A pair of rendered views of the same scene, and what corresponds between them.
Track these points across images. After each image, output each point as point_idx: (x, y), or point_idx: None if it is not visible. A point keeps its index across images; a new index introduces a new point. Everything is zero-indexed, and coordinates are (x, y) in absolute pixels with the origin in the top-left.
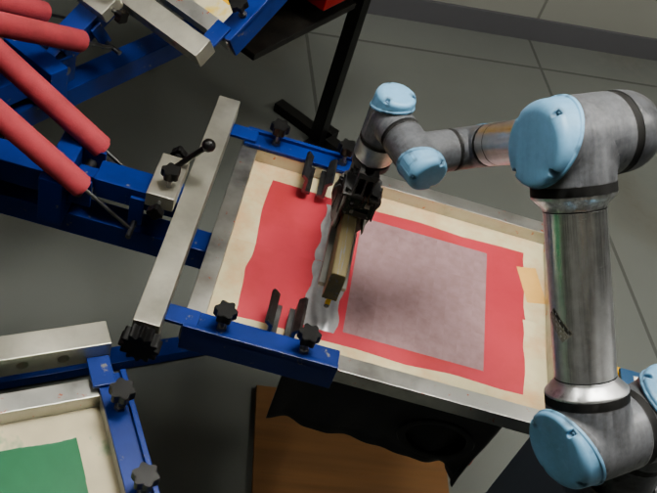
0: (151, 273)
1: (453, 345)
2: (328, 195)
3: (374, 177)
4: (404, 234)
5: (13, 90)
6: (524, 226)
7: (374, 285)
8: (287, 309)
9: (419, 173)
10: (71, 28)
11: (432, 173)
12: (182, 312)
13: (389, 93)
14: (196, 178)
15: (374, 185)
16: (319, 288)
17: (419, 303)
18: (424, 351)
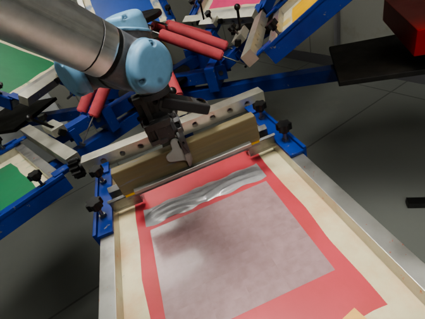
0: (112, 143)
1: (184, 303)
2: (265, 159)
3: (131, 100)
4: (278, 206)
5: (197, 77)
6: (410, 274)
7: (207, 221)
8: (151, 199)
9: (55, 71)
10: (212, 47)
11: (63, 74)
12: (104, 166)
13: (116, 14)
14: (186, 116)
15: (162, 118)
16: (176, 199)
17: (213, 254)
18: (163, 285)
